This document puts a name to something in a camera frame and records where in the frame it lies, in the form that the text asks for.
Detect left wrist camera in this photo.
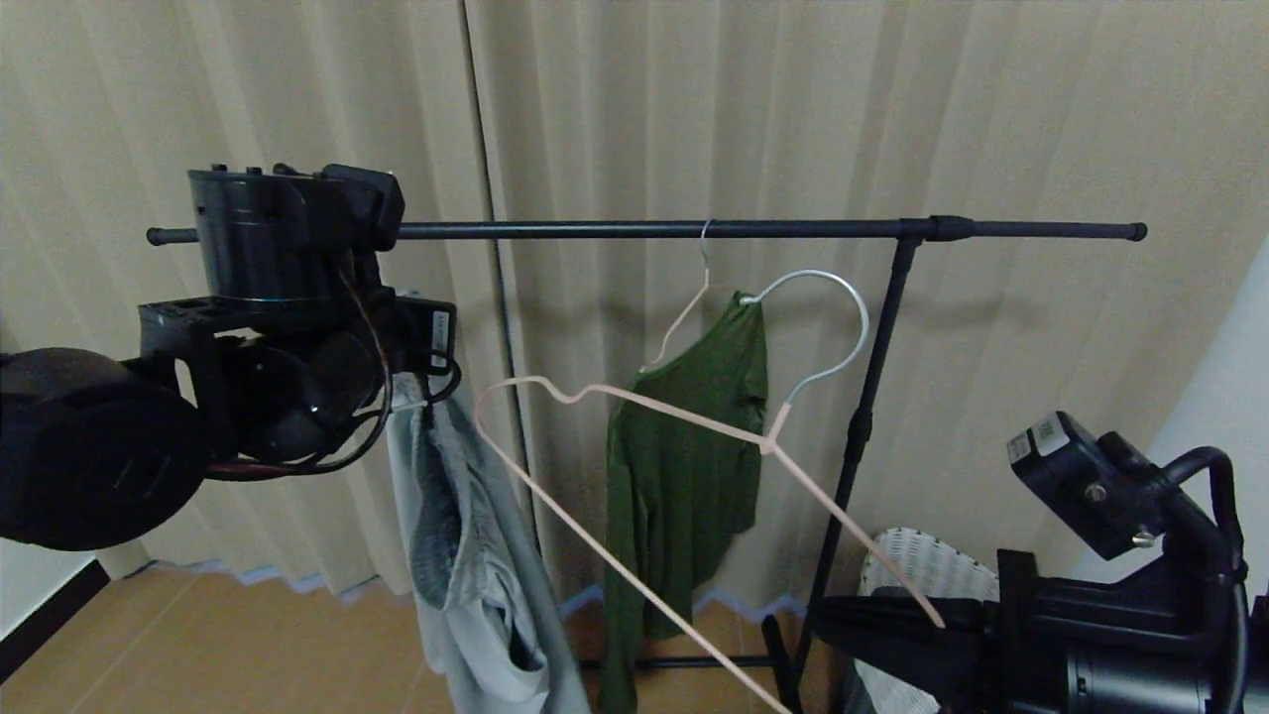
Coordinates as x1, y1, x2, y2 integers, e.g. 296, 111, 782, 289
322, 164, 407, 251

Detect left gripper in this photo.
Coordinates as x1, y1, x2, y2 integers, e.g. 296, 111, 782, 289
233, 296, 459, 465

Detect black clothes rack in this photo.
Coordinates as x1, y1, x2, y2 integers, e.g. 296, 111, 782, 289
147, 215, 1149, 714

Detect pale grey shorts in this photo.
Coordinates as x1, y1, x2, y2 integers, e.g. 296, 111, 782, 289
387, 375, 594, 714

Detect beige curtain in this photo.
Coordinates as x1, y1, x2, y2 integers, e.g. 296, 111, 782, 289
0, 0, 1269, 621

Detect pink clothes hanger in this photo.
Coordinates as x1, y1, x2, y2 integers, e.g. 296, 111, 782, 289
474, 270, 948, 714
639, 220, 743, 374

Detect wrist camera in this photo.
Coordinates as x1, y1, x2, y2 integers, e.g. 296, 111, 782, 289
1006, 412, 1176, 561
322, 164, 407, 251

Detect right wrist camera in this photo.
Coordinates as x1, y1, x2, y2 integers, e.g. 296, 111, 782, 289
1006, 412, 1176, 561

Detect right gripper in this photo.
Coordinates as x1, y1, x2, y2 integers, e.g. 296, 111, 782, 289
996, 550, 1252, 714

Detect black cable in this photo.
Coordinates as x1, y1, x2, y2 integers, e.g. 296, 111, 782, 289
1160, 446, 1250, 714

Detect green long-sleeved shirt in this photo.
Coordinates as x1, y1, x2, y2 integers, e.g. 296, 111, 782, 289
598, 293, 769, 714

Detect white laundry basket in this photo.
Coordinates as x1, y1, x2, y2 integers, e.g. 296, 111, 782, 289
843, 529, 1002, 714

